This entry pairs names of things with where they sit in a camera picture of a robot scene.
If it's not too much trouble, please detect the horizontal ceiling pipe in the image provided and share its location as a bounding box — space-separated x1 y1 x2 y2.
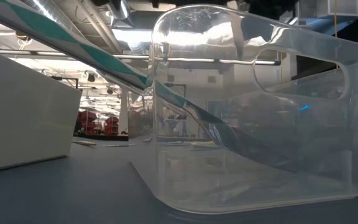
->
0 49 282 66

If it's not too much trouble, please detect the clear plastic bin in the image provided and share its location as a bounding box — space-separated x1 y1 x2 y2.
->
128 4 358 215

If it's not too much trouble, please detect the white plastic bin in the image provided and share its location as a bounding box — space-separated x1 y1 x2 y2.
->
0 45 82 175

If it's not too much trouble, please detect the black ceiling camera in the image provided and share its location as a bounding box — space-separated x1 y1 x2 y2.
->
14 30 33 43

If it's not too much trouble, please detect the yellow hanging cord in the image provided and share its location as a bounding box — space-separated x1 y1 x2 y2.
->
333 0 339 70

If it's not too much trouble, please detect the white ceiling unit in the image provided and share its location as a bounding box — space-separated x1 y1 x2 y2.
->
317 0 358 18

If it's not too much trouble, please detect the red storage cabinet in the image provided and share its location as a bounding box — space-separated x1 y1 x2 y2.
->
104 115 120 136
76 110 101 136

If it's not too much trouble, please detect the silver ceiling air duct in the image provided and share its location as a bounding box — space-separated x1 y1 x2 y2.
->
106 0 131 20
20 0 85 35

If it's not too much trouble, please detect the blue-grey table mat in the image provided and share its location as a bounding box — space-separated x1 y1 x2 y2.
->
0 136 358 224

